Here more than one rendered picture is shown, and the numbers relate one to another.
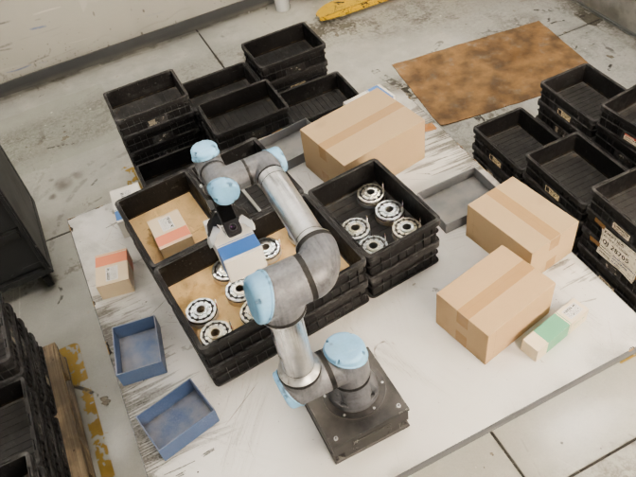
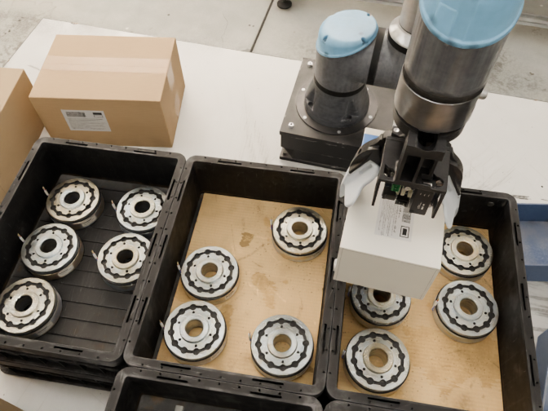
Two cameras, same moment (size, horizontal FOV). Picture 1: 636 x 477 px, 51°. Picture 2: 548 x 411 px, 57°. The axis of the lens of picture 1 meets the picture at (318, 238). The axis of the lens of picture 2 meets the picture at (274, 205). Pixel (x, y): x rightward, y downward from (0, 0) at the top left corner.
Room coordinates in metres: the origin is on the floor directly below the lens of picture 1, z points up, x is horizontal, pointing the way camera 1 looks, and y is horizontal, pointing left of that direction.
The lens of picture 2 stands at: (1.81, 0.33, 1.67)
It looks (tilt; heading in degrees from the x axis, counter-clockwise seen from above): 56 degrees down; 214
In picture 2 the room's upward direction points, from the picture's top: 1 degrees counter-clockwise
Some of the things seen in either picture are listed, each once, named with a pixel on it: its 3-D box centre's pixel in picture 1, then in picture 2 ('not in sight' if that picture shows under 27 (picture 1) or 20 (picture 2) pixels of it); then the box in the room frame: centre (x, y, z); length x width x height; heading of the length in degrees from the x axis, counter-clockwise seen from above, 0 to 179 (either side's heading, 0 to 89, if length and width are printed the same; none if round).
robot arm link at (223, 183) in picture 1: (226, 181); not in sight; (1.34, 0.21, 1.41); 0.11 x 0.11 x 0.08; 18
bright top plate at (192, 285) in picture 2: not in sight; (209, 271); (1.54, 0.01, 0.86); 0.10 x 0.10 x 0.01
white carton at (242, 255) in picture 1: (235, 244); (392, 210); (1.41, 0.25, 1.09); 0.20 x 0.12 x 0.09; 18
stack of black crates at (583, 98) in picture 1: (584, 118); not in sight; (2.59, -1.44, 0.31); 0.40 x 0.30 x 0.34; 19
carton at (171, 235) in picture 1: (171, 236); not in sight; (1.71, 0.52, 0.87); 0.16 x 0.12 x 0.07; 20
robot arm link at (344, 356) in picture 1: (344, 360); (347, 50); (1.01, -0.02, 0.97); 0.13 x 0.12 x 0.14; 108
